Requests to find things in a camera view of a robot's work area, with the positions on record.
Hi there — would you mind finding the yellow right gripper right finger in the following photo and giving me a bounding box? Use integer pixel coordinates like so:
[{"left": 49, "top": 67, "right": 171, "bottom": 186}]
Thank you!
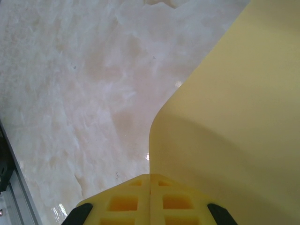
[{"left": 150, "top": 173, "right": 238, "bottom": 225}]

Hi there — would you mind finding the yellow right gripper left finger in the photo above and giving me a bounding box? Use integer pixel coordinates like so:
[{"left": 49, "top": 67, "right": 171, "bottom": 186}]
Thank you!
[{"left": 62, "top": 173, "right": 151, "bottom": 225}]

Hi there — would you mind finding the yellow cloth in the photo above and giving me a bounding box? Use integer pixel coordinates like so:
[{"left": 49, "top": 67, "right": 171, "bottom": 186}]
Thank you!
[{"left": 148, "top": 0, "right": 300, "bottom": 225}]

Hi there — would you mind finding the long aluminium mounting rail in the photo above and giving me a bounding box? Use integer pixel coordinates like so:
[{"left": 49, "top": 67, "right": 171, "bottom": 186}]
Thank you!
[{"left": 0, "top": 116, "right": 44, "bottom": 225}]

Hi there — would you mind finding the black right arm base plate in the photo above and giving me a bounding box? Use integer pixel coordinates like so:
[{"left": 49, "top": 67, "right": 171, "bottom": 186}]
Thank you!
[{"left": 0, "top": 135, "right": 16, "bottom": 195}]

